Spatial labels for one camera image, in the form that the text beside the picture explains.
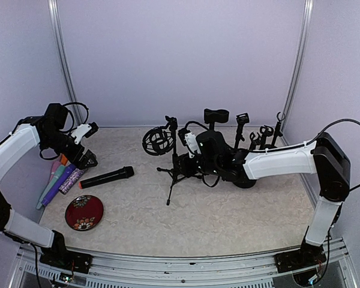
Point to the glitter silver-head microphone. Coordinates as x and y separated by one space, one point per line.
71 180

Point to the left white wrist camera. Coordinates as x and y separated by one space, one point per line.
84 130

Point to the right aluminium frame post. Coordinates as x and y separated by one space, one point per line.
298 63

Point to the black microphone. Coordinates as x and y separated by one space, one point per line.
123 173

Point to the front aluminium rail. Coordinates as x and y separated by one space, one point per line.
121 270

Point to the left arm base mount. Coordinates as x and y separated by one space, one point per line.
71 261

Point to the black stand of teal microphone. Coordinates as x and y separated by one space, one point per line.
244 182

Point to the black stand of pink microphone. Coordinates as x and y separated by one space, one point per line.
265 132

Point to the teal microphone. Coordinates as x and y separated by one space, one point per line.
57 174

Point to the left aluminium frame post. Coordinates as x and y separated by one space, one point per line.
58 35

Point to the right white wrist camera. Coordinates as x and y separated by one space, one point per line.
188 139

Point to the purple-head microphone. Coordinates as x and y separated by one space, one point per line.
55 188

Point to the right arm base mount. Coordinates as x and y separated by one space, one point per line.
297 259

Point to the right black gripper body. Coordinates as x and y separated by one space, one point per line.
190 170

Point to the black stand of orange microphone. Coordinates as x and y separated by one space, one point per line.
277 130

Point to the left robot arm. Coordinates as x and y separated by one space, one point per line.
46 132

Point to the red floral plate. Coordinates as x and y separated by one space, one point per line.
84 213

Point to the aluminium frame post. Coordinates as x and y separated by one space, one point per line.
58 35
298 63

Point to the orange microphone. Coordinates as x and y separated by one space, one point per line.
64 160

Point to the pink microphone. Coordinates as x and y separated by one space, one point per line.
55 166

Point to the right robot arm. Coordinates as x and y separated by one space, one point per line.
209 154

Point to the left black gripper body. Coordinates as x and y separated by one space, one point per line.
72 156

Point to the black stand of purple microphone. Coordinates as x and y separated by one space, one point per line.
241 120

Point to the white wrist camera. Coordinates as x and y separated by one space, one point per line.
188 139
84 130

